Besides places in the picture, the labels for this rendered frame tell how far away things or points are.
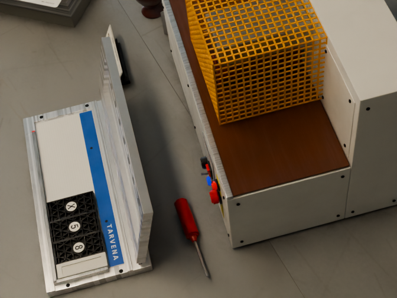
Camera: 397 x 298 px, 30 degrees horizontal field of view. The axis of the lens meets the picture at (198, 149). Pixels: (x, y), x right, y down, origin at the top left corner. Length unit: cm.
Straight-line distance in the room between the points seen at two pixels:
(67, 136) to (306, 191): 57
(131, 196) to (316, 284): 39
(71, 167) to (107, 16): 47
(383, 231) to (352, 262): 9
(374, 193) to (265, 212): 22
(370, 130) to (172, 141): 52
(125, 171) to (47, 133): 26
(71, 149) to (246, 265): 46
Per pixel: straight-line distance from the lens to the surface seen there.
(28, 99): 178
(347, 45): 127
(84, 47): 185
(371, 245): 149
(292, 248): 147
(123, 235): 149
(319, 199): 140
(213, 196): 139
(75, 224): 151
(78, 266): 147
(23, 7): 195
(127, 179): 148
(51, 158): 163
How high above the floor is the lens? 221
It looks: 54 degrees down
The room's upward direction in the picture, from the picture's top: 9 degrees counter-clockwise
